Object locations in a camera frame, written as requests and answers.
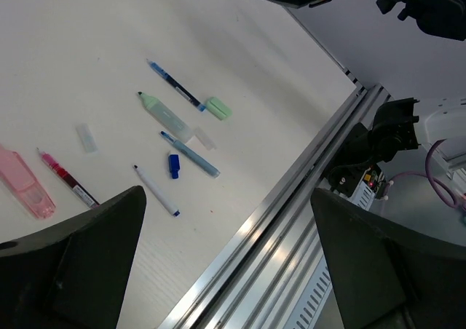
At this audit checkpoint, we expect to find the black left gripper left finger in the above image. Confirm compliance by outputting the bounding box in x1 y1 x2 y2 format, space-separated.
1 186 146 328

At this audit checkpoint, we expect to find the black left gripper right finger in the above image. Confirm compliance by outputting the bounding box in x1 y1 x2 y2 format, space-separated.
311 189 465 328

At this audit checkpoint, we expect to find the white marker pen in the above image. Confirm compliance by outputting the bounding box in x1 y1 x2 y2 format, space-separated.
133 164 181 217

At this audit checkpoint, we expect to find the dark blue marker cap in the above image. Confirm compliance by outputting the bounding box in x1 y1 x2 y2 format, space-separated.
168 154 181 179

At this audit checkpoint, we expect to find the light blue pen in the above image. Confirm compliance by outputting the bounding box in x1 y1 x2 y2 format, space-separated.
160 131 220 178

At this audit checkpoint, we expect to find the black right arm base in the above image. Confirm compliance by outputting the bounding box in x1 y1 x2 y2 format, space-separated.
324 98 419 197

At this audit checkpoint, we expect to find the red gel pen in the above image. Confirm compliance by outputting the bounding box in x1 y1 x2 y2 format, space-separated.
37 149 100 209

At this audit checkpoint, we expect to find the pink highlighter pen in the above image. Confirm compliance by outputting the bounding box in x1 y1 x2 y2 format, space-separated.
1 146 55 219

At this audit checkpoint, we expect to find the small clear pen cap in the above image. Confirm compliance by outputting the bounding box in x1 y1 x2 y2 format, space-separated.
76 123 98 154

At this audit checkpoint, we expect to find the dark blue gel pen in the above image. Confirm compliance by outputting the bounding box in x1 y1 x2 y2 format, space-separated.
146 60 206 112

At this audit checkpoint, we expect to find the green highlighter pen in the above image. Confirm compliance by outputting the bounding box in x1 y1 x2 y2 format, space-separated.
137 92 194 143

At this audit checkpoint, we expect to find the green highlighter cap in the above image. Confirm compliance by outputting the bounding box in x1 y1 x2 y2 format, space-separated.
205 97 232 120

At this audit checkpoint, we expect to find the white slotted cable duct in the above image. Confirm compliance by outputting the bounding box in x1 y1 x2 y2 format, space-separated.
285 257 333 329

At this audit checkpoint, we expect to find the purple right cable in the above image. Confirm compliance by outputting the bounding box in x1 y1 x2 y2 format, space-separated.
385 139 466 213

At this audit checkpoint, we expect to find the aluminium rail frame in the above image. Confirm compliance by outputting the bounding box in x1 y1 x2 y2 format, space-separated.
162 84 390 328

